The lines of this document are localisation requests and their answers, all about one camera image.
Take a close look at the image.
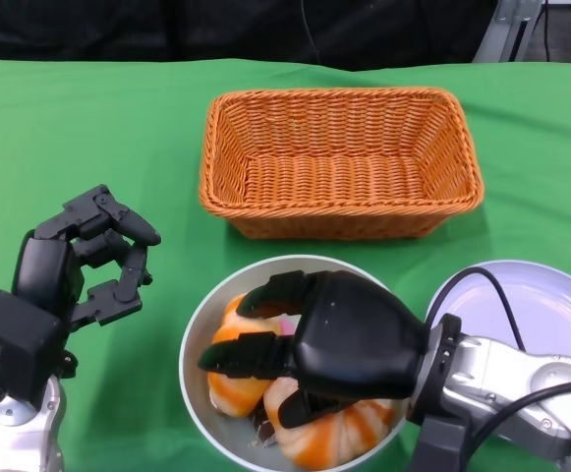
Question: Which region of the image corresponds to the green tablecloth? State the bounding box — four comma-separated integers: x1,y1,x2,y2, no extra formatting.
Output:
0,58,571,472

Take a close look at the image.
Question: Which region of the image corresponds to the small orange striped bread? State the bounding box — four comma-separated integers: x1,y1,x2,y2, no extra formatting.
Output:
205,293,306,419

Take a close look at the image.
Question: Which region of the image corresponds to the black looped wrist cable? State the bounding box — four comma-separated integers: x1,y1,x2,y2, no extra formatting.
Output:
429,266,527,353

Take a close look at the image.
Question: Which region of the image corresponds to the silver metal stand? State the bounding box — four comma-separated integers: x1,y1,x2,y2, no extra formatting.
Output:
472,0,546,64

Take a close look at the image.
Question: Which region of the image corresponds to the black backdrop cloth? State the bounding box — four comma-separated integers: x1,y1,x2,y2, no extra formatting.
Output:
0,0,571,75

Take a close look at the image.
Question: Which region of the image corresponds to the large orange striped bread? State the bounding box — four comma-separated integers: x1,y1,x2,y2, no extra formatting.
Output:
263,376,397,471

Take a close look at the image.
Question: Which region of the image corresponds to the grey-green round bowl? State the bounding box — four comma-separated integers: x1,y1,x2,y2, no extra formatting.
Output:
179,254,414,472

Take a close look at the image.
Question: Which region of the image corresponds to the thin black cable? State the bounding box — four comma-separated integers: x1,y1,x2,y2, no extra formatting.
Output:
541,12,554,64

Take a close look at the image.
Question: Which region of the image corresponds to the white round plate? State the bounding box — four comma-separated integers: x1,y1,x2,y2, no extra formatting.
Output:
425,259,571,394

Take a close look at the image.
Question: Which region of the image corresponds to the orange wicker basket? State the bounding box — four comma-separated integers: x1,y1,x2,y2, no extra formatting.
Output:
199,87,485,242

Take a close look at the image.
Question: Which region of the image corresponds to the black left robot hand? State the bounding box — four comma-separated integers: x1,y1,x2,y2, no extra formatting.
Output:
0,184,162,402

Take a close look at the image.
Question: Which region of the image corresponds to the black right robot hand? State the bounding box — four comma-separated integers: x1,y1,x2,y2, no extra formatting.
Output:
197,269,428,429

